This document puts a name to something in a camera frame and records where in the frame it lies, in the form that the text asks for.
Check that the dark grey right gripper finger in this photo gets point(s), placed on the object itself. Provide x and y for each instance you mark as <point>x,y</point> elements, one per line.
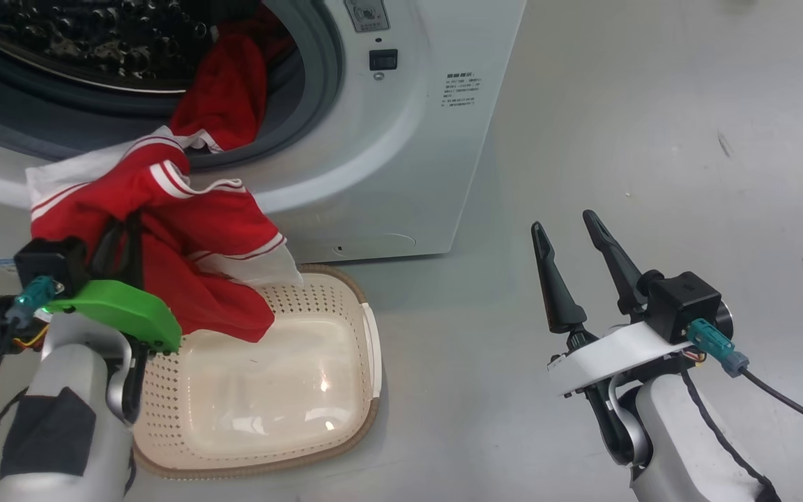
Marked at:
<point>617,268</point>
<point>560,307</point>

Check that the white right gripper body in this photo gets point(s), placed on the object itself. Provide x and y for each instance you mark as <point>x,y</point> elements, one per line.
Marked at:
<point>603,355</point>

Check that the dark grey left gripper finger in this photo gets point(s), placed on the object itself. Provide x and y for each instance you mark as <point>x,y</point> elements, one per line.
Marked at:
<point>107,254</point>
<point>134,251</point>

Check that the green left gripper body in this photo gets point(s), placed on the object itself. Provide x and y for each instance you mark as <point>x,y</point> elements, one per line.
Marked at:
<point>129,307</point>

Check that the red white striped garment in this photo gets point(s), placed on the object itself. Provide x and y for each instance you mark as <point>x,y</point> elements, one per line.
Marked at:
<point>199,223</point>

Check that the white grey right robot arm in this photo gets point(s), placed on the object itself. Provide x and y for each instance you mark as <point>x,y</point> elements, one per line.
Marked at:
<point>673,446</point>

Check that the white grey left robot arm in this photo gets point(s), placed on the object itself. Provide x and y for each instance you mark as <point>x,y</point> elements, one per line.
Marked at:
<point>74,376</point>

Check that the cream laundry basket brown rim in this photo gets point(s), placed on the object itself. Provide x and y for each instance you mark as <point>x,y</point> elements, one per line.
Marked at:
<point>269,390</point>

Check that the white front-load washing machine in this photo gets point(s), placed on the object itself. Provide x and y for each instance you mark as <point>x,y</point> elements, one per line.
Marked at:
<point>408,174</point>

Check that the grey rubber door gasket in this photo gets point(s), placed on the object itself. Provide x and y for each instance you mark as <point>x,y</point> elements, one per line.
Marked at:
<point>318,70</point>

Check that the black door latch socket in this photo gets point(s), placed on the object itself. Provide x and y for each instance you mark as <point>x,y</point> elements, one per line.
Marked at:
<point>383,59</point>

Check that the blue energy label sticker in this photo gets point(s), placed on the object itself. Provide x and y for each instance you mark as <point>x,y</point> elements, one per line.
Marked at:
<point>1,262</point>

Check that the perforated steel washer drum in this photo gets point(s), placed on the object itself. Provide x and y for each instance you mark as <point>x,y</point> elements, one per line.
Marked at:
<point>95,42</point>

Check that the small printed text label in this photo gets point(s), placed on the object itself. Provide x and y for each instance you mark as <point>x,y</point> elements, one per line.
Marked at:
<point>463,89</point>

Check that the grey warning sticker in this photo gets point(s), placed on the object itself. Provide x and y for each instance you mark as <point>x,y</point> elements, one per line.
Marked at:
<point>366,14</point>

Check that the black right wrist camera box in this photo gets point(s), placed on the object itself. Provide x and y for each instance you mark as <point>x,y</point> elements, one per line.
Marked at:
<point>680,307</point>

